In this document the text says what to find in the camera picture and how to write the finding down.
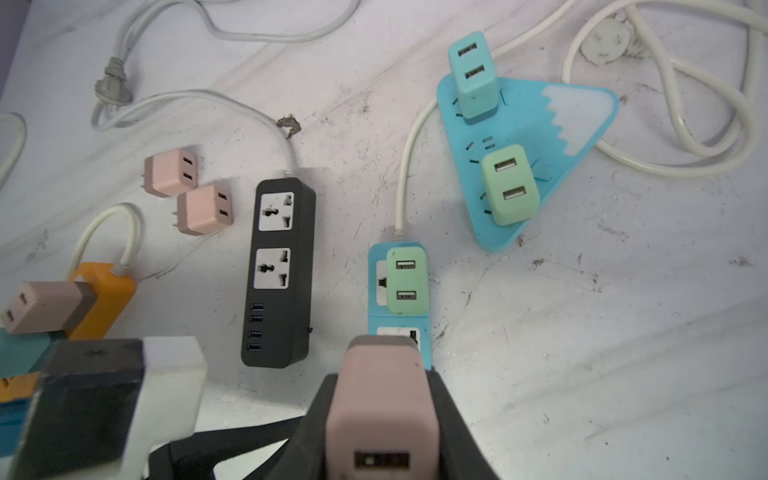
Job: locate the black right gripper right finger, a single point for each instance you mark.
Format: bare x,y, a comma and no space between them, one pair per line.
460,458

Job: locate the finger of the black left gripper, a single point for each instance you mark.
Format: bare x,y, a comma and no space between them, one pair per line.
195,457

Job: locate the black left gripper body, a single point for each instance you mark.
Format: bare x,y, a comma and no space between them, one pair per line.
101,406

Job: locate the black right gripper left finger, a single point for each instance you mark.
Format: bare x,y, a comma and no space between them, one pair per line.
302,456

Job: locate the beige pink charger plug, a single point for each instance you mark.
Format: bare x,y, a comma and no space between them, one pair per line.
382,422

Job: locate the black power strip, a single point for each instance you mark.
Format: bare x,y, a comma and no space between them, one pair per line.
277,313

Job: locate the pink usb charger plug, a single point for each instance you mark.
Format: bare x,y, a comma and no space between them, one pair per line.
170,173

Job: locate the green usb charger plug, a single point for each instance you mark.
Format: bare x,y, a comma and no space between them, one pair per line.
407,281

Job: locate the light green charger plug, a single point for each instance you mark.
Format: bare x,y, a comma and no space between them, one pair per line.
510,185

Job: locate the teal charger plug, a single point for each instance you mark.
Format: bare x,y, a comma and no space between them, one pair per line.
474,75

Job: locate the brown pink charger on orange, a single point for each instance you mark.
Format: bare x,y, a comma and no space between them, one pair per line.
40,307

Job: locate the orange power strip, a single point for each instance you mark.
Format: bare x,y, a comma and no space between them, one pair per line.
23,355

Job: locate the teal rectangular power strip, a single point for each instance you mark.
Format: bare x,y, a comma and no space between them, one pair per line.
380,320

